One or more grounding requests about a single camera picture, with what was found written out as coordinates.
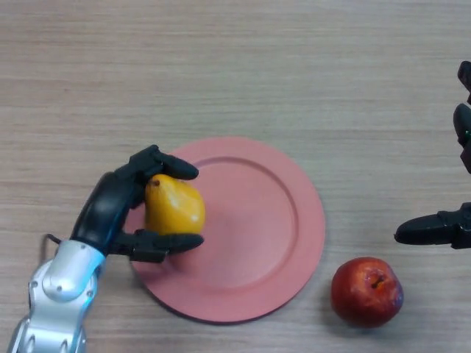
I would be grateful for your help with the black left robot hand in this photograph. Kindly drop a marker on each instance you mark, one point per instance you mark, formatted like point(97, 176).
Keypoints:
point(103, 209)

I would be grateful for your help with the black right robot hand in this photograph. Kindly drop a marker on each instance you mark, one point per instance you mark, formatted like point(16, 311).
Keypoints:
point(427, 231)

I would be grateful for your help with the yellow pear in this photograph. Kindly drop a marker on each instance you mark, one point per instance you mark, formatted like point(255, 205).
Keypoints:
point(173, 207)

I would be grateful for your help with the pink round plate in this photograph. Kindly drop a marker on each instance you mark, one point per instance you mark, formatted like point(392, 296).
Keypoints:
point(257, 224)

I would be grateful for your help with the red apple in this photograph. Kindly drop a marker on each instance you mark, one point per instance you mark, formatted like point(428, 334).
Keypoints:
point(364, 296)

